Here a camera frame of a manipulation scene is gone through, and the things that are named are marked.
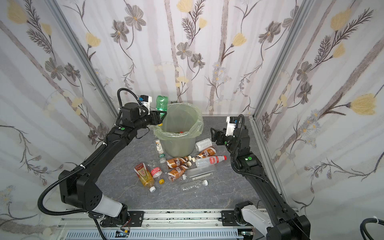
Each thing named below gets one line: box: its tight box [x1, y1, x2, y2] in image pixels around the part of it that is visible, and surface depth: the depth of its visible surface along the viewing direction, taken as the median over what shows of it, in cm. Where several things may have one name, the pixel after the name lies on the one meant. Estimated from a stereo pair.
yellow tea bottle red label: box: [134, 162, 156, 193], surface depth 85 cm
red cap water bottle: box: [195, 155, 228, 168], surface depth 92 cm
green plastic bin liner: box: [153, 102, 205, 140], surface depth 88 cm
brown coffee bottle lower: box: [167, 161, 192, 182], surface depth 88 cm
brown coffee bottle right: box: [191, 147, 217, 163], surface depth 95 cm
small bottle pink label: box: [150, 167, 163, 178], surface depth 87 cm
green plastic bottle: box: [155, 95, 169, 112], surface depth 78 cm
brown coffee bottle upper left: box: [166, 155, 192, 169], surface depth 92 cm
